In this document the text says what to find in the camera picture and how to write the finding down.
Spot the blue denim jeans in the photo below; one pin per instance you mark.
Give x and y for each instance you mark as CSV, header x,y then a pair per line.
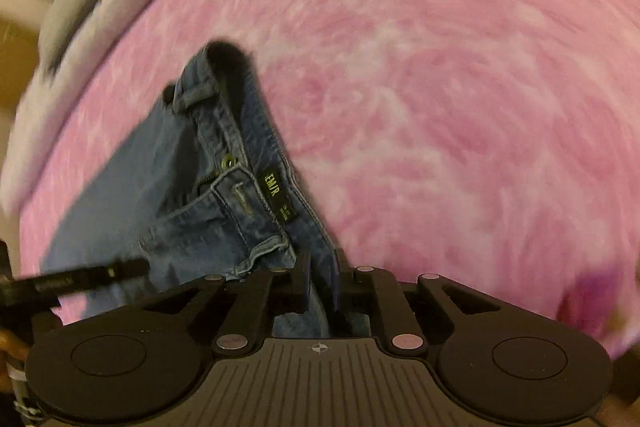
x,y
150,187

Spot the white bed sheet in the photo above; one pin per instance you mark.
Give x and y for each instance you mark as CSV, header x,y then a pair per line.
x,y
85,22

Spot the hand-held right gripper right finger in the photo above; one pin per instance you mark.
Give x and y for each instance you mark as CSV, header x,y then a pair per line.
x,y
338,287

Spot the pink mottled blanket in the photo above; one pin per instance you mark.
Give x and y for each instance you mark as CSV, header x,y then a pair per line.
x,y
450,82

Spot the person's left hand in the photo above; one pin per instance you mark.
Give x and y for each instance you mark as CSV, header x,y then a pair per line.
x,y
11,349

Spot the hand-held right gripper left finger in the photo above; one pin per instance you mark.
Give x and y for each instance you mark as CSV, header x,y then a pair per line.
x,y
300,282

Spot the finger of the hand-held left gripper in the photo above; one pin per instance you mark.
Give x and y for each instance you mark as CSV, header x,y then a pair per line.
x,y
90,277

